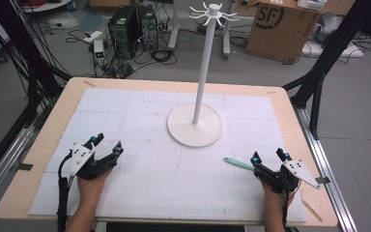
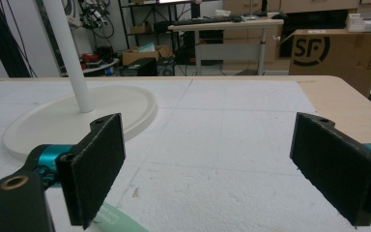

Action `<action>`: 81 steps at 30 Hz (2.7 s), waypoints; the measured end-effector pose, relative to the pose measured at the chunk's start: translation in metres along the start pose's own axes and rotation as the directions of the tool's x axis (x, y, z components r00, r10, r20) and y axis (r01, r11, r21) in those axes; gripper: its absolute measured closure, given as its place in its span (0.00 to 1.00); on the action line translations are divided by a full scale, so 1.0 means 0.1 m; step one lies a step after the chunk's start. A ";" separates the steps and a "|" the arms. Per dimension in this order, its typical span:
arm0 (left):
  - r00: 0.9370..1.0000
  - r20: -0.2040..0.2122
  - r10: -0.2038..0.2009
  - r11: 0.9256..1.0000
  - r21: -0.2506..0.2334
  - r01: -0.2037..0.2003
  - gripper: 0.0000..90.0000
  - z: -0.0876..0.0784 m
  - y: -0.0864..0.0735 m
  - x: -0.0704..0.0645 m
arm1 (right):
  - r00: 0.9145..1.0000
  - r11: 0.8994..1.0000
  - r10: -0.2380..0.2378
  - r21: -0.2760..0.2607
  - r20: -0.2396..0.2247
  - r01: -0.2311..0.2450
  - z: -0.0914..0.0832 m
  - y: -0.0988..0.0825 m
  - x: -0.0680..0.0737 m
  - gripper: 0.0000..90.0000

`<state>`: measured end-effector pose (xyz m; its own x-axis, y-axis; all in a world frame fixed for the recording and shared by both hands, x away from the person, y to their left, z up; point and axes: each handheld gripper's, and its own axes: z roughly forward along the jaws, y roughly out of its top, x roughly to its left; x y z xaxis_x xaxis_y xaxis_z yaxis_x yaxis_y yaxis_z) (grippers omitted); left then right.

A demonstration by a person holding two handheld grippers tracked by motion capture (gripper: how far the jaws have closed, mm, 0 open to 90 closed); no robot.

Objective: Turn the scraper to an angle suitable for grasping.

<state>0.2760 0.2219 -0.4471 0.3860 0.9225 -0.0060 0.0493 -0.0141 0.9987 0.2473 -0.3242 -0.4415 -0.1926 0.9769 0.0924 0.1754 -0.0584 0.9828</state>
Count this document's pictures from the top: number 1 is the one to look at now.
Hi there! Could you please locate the teal utensil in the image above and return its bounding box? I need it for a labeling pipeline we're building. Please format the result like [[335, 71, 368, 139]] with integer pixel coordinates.
[[222, 157, 255, 172]]

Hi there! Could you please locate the aluminium rail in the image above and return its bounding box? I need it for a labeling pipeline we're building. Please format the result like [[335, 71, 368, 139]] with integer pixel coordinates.
[[0, 125, 36, 212], [293, 105, 359, 232]]

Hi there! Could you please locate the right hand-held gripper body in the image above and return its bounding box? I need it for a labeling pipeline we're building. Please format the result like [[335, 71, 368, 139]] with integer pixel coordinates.
[[253, 159, 322, 194]]

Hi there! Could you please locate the white power strip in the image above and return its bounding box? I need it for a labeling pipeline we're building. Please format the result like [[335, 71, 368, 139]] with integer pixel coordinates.
[[83, 30, 103, 44]]

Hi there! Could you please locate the long brown tape strip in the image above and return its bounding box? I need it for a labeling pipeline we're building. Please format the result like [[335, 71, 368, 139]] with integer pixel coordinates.
[[300, 197, 324, 223]]

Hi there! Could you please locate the black metal frame stand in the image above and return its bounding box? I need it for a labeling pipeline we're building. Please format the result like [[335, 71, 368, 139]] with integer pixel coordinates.
[[282, 0, 371, 140], [0, 0, 73, 130]]

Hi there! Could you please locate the person's left hand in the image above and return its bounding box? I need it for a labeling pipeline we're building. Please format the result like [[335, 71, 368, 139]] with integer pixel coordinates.
[[76, 167, 114, 208]]

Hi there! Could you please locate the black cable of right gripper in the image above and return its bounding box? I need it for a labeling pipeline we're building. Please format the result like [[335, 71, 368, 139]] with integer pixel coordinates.
[[279, 179, 302, 232]]

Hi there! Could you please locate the person's right hand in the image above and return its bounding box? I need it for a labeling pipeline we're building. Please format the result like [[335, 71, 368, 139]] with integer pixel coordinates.
[[262, 182, 296, 213]]

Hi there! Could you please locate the white hook rack stand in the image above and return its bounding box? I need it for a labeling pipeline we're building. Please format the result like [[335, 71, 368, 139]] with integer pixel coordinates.
[[166, 2, 240, 149]]

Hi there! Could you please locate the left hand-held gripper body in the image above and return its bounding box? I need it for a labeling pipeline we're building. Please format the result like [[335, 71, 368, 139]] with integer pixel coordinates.
[[70, 142, 119, 181]]

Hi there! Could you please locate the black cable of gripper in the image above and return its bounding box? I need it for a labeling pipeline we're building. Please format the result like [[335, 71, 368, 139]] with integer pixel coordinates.
[[279, 179, 302, 232], [56, 150, 75, 232]]

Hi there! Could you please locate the small white device green display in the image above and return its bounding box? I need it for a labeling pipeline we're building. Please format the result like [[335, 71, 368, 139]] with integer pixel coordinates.
[[93, 39, 106, 66]]

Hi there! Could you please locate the black computer tower green label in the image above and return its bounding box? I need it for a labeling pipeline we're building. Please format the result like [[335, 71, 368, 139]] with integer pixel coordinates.
[[107, 5, 141, 61]]

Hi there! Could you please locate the white grid mat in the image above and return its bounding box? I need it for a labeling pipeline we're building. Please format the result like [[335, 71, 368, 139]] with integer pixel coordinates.
[[27, 87, 309, 224]]

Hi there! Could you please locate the black computer tower with fan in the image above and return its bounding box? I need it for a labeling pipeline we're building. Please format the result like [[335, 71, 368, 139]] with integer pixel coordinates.
[[137, 13, 159, 51]]

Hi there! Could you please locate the white foam board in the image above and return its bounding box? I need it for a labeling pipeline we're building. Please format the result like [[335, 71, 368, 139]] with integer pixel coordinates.
[[301, 40, 365, 59]]

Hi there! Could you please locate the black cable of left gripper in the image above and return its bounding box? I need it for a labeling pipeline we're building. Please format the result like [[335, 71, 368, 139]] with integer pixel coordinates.
[[56, 150, 75, 232]]

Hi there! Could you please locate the white-legged desk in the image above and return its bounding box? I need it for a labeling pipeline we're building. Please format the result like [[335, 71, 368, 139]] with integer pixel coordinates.
[[168, 0, 237, 61]]

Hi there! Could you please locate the coil of black floor cables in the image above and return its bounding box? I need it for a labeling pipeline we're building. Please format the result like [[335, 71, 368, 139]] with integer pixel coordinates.
[[150, 47, 179, 66]]

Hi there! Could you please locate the cardboard box with black logo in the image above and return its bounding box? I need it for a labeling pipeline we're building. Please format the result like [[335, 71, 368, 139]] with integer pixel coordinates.
[[244, 0, 324, 64]]

